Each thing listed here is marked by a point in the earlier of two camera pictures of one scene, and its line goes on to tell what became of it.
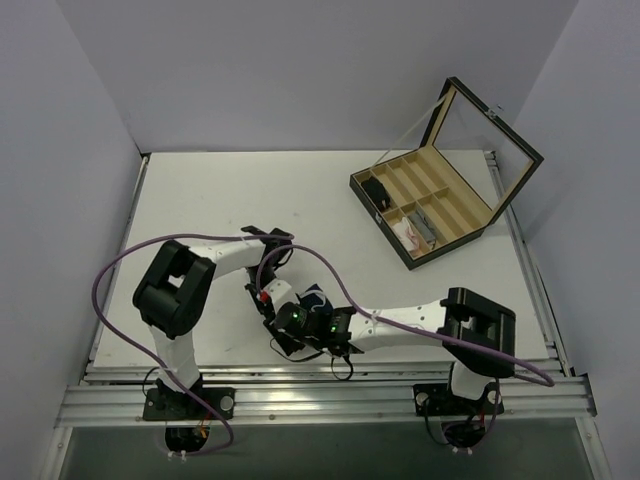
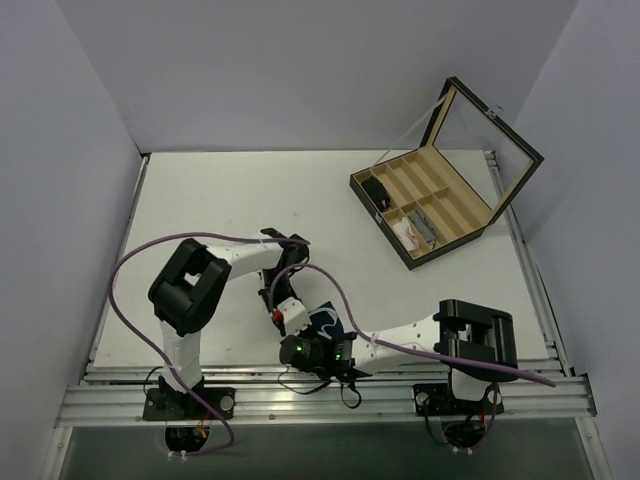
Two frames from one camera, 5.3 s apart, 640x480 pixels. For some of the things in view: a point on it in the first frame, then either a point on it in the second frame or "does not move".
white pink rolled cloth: x=407 y=235 does not move
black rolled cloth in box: x=378 y=192 does not move
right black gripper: x=280 y=338 -> x=333 y=351
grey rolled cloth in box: x=425 y=228 does not move
